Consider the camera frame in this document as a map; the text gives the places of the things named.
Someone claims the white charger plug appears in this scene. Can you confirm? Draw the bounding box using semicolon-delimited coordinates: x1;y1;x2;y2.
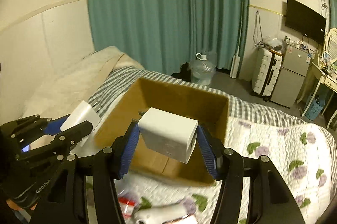
60;101;102;154

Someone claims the red-capped clear jar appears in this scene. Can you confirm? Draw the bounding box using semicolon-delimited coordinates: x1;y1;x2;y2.
118;192;139;220

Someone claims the white power adapter cube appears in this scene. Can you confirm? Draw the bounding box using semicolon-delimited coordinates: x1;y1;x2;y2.
138;107;198;164

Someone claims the white game controller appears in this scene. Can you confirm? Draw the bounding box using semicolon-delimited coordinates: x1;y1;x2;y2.
134;203;189;223

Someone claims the cream fluffy blanket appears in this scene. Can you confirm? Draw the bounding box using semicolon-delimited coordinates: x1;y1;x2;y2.
23;46;143;119

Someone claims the brown cardboard box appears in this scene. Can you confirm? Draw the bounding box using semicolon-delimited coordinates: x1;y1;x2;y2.
95;78;230;186

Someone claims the floral white quilt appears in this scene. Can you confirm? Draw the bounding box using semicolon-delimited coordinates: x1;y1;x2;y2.
71;93;337;224

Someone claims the grey checked bed sheet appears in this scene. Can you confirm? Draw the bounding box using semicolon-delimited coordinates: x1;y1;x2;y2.
87;66;307;128

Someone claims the large clear water jug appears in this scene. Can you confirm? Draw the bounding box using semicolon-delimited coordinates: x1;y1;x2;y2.
189;53;215;86

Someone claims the white flat mop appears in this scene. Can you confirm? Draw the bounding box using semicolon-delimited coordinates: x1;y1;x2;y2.
230;2;244;78

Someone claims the black bag on floor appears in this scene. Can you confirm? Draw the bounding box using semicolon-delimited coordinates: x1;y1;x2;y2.
171;63;191;82

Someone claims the blue laundry basket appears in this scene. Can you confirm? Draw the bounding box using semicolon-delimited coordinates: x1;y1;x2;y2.
305;94;325;121

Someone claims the white hard-shell suitcase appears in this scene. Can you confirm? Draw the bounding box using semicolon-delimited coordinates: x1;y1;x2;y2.
251;48;283;98

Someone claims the silver mini fridge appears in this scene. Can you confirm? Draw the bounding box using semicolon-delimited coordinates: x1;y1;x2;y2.
271;45;311;107

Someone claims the white dressing table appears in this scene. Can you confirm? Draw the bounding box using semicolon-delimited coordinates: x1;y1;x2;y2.
296;61;336;116

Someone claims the white oval vanity mirror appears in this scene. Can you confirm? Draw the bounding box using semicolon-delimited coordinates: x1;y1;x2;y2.
323;28;337;63

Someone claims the teal window curtain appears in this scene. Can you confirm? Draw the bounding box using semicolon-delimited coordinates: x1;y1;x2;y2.
87;0;249;74

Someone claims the teal side curtain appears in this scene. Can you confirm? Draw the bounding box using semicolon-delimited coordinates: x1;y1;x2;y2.
329;0;337;28

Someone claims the black wall television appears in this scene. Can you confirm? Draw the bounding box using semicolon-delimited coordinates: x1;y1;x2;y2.
285;0;326;45

